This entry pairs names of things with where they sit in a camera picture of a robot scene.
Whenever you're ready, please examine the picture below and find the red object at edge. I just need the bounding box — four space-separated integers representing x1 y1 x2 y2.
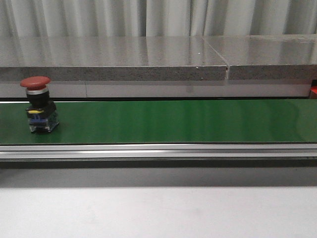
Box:
309 86 317 99

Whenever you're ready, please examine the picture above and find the green conveyor belt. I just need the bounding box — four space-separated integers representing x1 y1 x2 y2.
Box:
0 99 317 144

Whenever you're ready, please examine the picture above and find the white cabinet front panel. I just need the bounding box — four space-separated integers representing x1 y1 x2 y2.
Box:
0 79 312 99

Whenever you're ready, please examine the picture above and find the aluminium conveyor side rail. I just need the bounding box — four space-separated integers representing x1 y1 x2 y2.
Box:
0 143 317 162

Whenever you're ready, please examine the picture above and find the grey pleated curtain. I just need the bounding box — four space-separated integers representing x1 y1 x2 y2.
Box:
0 0 317 37

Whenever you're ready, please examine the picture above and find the grey stone counter slab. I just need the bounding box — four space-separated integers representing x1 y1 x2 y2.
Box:
0 37 226 82

